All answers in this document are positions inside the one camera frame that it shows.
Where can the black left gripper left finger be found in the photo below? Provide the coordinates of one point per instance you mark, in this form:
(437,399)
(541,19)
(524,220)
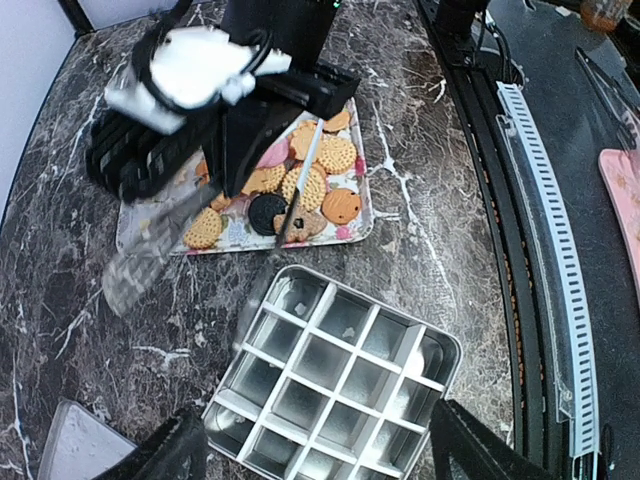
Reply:
(176,450)

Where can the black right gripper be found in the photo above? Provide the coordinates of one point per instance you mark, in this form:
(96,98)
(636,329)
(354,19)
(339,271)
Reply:
(240,135)

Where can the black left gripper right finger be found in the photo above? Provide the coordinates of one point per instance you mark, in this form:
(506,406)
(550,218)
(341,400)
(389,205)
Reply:
(461,443)

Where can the silver divided cookie tin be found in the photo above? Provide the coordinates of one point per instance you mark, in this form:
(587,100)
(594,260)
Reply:
(329,383)

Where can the silver metal tongs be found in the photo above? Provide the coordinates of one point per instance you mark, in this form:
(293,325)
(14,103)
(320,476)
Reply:
(132,272)

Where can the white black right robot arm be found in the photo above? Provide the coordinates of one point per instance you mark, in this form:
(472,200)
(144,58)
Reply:
(298,29)

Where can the black chocolate sandwich cookie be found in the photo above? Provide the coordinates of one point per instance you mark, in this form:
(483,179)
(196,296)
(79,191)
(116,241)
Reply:
(262,211)

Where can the floral cookie tray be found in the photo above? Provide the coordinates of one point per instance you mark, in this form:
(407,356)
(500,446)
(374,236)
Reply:
(339,163)

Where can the silver tin lid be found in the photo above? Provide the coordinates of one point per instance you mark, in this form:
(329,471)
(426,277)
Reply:
(80,446)

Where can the brown flower jam cookie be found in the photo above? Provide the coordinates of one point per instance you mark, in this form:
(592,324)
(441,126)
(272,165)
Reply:
(304,225)

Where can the orange chip cookie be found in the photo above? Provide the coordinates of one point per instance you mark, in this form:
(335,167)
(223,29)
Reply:
(341,206)

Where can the pink tray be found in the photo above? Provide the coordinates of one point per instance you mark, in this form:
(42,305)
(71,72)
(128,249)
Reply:
(620,172)

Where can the white slotted cable duct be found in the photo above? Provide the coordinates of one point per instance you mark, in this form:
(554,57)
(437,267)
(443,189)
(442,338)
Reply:
(560,270)

